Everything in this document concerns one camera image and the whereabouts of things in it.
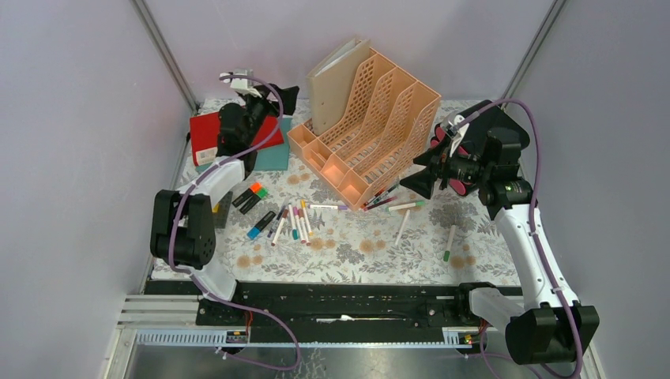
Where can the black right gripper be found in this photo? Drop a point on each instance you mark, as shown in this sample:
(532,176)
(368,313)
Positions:
(423,181)

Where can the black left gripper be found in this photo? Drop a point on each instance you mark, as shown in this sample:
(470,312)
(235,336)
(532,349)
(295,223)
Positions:
(287,96)

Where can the beige file binder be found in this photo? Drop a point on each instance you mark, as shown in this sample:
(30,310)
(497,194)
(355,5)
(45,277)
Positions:
(329,83)

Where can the teal file folder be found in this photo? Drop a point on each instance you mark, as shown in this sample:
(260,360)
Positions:
(272,156)

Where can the white marker red-brown cap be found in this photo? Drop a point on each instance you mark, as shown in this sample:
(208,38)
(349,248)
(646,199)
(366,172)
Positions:
(402,227)

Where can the white marker dark green cap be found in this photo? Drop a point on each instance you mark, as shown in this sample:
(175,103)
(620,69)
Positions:
(449,243)

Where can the red file folder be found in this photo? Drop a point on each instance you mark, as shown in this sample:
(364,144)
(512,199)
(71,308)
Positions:
(235,135)

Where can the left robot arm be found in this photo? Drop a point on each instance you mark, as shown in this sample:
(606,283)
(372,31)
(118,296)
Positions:
(183,232)

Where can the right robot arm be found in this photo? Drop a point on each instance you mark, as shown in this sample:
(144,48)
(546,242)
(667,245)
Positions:
(551,325)

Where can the green gel pen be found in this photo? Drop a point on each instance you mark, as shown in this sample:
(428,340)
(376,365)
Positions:
(381,195)

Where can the magenta gel pen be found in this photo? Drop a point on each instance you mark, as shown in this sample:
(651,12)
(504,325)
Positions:
(382,202)

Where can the black pink drawer unit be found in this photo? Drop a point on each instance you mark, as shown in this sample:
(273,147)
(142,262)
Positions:
(474,140)

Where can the peach plastic file organizer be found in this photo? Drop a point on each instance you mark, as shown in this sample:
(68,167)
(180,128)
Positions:
(385,125)

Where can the orange gel pen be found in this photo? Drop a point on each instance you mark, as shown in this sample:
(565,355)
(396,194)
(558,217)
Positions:
(370,201)

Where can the orange cap black highlighter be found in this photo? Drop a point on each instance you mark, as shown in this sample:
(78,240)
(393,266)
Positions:
(246,195)

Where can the white marker purple cap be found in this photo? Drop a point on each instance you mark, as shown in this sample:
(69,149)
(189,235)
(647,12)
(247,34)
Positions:
(328,207)

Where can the green cap black highlighter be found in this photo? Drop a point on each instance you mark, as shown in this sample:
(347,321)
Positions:
(253,200)

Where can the white marker yellow cap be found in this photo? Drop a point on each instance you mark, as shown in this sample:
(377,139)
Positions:
(306,218)

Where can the white marker pink cap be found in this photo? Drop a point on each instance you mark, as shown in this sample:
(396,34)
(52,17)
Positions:
(299,225)

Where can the purple clear gel pen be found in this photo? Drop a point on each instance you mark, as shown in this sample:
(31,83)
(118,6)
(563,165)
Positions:
(274,225)

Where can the floral tablecloth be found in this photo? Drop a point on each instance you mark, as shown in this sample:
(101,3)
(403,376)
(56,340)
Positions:
(358,247)

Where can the white marker teal cap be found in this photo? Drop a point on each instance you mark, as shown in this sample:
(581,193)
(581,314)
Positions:
(291,215)

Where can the white marker brown cap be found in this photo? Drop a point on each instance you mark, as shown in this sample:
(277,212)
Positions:
(280,225)

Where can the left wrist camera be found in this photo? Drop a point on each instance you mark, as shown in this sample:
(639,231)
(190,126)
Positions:
(244,86)

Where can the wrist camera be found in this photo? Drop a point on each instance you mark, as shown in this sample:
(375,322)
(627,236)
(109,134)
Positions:
(244,86)
(455,128)

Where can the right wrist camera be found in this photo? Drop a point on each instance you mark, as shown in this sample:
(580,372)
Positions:
(455,128)

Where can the left aluminium frame post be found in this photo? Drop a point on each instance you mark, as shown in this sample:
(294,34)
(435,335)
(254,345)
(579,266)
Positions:
(160,43)

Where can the aluminium frame post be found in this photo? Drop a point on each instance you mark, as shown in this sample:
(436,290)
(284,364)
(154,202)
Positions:
(160,43)
(546,25)

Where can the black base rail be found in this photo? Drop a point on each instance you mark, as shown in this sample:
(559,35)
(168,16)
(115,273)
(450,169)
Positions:
(333,312)

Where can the right aluminium frame post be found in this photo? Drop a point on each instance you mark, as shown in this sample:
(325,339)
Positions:
(546,25)

